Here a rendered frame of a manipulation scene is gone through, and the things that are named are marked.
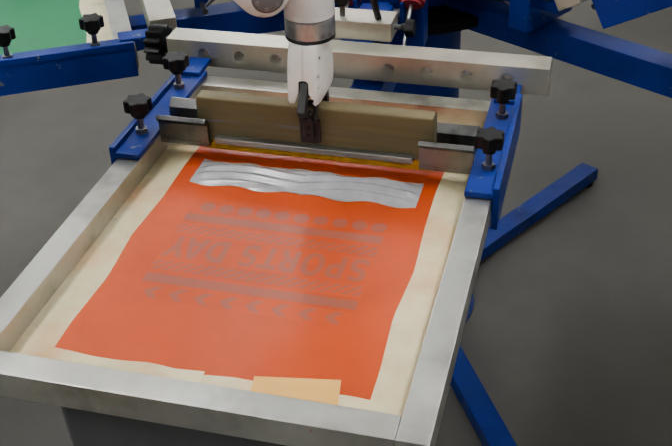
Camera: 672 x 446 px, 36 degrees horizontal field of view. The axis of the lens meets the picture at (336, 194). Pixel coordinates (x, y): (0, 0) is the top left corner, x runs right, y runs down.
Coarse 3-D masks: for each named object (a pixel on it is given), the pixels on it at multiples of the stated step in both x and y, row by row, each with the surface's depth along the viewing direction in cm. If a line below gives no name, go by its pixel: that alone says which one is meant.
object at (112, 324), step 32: (192, 160) 169; (224, 160) 168; (256, 160) 168; (288, 160) 168; (192, 192) 161; (224, 192) 160; (256, 192) 160; (288, 192) 160; (160, 224) 153; (128, 256) 147; (128, 288) 141; (96, 320) 135; (128, 320) 135; (160, 320) 135; (192, 320) 135; (224, 320) 134; (96, 352) 130; (128, 352) 130; (160, 352) 130; (192, 352) 129
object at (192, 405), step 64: (128, 192) 160; (64, 256) 142; (448, 256) 139; (0, 320) 130; (448, 320) 128; (0, 384) 123; (64, 384) 120; (128, 384) 120; (192, 384) 120; (448, 384) 121
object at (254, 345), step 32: (320, 160) 167; (416, 224) 151; (384, 256) 145; (416, 256) 145; (384, 288) 139; (256, 320) 134; (288, 320) 134; (352, 320) 134; (384, 320) 133; (224, 352) 129; (256, 352) 129; (288, 352) 129; (320, 352) 129; (352, 352) 128; (352, 384) 124
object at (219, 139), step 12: (228, 144) 166; (240, 144) 166; (252, 144) 165; (264, 144) 164; (276, 144) 164; (288, 144) 164; (300, 144) 164; (312, 144) 164; (348, 156) 162; (360, 156) 161; (372, 156) 161; (384, 156) 160; (396, 156) 160; (408, 156) 160
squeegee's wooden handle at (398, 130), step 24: (216, 96) 164; (240, 96) 164; (264, 96) 164; (216, 120) 166; (240, 120) 165; (264, 120) 164; (288, 120) 162; (336, 120) 160; (360, 120) 159; (384, 120) 158; (408, 120) 157; (432, 120) 156; (336, 144) 163; (360, 144) 161; (384, 144) 160; (408, 144) 159
